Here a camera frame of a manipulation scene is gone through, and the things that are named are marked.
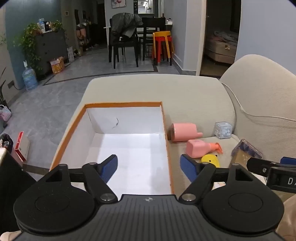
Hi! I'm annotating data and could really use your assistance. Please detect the blue water jug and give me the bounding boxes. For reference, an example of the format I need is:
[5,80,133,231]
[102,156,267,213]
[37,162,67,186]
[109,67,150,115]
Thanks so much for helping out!
[22,61,38,91]

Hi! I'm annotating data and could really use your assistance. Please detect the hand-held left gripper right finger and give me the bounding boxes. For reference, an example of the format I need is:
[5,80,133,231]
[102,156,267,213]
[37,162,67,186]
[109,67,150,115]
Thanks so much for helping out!
[179,154,256,204]

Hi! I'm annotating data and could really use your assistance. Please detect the beige sofa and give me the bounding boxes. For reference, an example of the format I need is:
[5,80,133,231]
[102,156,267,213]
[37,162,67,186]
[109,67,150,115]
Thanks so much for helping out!
[80,54,296,209]

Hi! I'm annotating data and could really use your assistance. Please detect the gold box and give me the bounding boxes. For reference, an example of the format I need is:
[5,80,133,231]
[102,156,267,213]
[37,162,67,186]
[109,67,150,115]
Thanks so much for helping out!
[229,153,252,168]

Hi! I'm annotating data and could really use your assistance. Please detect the orange printed cardboard box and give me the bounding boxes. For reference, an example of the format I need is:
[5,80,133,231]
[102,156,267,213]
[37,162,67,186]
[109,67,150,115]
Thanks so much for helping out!
[50,56,65,75]

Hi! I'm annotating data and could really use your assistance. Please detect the pink basket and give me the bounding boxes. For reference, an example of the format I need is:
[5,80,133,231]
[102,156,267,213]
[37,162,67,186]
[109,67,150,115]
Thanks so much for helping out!
[0,105,12,122]

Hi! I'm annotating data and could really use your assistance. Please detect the purple card box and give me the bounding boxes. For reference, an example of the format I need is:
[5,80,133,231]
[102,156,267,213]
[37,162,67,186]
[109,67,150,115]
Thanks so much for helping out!
[232,138,264,160]

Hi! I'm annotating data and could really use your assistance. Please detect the yellow tape measure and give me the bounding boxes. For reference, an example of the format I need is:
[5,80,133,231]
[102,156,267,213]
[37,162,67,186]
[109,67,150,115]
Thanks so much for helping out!
[201,154,220,167]

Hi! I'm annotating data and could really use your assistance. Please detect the white cable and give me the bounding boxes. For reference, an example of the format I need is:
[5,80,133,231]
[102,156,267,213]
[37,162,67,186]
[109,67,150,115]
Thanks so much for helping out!
[221,81,296,121]

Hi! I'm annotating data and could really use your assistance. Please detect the stacked red yellow stools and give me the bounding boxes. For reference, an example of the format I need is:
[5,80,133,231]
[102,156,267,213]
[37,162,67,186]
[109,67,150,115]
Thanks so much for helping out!
[151,31,174,66]

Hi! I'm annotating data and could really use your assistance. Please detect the trailing green plant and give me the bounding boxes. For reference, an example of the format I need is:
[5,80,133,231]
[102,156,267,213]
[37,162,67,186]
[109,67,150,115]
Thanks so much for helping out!
[14,22,44,75]

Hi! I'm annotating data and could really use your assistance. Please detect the bed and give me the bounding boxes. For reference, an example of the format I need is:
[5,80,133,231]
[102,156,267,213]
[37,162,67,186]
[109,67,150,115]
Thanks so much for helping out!
[205,30,238,64]

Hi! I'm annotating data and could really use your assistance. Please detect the pink pump bottle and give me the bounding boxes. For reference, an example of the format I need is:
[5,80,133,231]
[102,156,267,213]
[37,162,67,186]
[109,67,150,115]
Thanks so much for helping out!
[186,139,223,159]

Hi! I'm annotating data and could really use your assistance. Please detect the black dining chair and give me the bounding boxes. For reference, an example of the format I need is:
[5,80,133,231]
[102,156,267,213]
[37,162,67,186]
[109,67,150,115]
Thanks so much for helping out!
[142,17,167,61]
[109,19,139,69]

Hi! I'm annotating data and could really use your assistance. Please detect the wall mirror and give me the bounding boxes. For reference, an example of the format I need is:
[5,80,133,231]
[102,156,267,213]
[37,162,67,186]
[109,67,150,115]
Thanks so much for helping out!
[137,0,158,14]

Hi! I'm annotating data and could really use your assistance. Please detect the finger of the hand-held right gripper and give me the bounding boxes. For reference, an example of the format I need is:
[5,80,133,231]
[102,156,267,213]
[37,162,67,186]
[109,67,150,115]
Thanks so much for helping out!
[246,157,282,178]
[280,157,296,166]

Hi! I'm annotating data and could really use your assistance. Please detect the dark jacket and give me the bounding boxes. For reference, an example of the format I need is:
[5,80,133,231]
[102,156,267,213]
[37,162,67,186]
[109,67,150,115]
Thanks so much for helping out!
[110,13,144,37]

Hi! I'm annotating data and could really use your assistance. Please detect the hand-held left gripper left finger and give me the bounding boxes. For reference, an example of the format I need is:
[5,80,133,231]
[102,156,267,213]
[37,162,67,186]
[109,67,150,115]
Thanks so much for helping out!
[44,154,119,204]

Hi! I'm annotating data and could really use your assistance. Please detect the tall potted plant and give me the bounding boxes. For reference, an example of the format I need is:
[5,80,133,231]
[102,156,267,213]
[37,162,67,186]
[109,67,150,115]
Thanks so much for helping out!
[0,67,7,105]

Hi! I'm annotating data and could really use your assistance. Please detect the small green plant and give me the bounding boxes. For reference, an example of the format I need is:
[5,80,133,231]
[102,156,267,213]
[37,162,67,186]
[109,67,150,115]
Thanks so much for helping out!
[51,20,64,32]

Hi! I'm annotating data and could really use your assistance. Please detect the clear box of white capsules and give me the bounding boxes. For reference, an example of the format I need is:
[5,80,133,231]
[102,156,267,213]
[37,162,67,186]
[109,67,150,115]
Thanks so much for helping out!
[214,122,232,139]

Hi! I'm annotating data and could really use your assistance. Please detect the shoe rack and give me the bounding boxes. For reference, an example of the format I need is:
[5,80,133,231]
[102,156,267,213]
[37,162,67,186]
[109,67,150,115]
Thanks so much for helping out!
[75,22,93,52]

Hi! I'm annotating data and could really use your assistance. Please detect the dark grey cabinet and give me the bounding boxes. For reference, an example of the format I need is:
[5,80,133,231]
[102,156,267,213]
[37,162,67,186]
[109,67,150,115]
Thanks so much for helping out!
[35,30,68,75]

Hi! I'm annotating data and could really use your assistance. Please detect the red stool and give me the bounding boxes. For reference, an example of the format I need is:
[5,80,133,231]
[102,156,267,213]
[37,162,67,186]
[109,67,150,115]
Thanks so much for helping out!
[153,36,173,65]

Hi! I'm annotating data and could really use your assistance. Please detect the red and white box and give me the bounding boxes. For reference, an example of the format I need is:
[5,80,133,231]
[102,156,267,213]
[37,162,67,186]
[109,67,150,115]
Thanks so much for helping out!
[15,131,30,162]

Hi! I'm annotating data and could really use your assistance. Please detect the pink capped bottle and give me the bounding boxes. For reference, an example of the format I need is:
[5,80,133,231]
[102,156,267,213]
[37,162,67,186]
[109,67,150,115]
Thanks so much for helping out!
[171,123,204,142]

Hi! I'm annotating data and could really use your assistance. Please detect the dark dining table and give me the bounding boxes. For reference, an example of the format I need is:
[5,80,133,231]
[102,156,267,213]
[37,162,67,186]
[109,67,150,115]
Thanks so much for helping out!
[136,23,173,33]

